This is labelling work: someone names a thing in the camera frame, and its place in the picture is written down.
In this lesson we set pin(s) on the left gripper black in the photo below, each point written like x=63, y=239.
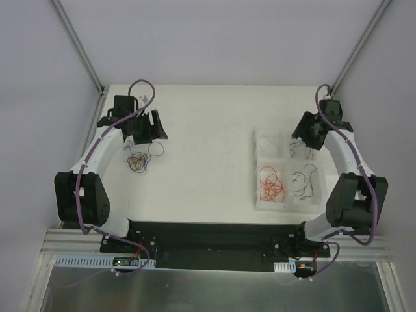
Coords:
x=151, y=129

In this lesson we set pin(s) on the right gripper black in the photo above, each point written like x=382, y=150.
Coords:
x=305, y=130

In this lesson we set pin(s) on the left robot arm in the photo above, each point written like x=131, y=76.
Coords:
x=80, y=193

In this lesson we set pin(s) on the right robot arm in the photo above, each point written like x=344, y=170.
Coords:
x=356, y=201

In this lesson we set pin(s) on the white compartment tray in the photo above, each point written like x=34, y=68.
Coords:
x=291, y=177

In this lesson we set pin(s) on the right aluminium frame post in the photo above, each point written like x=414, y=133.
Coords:
x=364, y=38

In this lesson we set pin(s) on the aluminium frame post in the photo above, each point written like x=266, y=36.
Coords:
x=364, y=38
x=75, y=41

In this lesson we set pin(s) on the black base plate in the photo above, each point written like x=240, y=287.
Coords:
x=231, y=247

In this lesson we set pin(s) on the right white cable duct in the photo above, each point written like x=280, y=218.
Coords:
x=285, y=267

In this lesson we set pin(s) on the white cable duct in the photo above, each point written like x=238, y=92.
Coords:
x=89, y=261
x=285, y=267

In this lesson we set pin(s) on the left white cable duct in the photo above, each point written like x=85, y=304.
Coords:
x=89, y=261

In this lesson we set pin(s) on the left aluminium frame post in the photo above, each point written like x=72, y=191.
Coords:
x=75, y=41

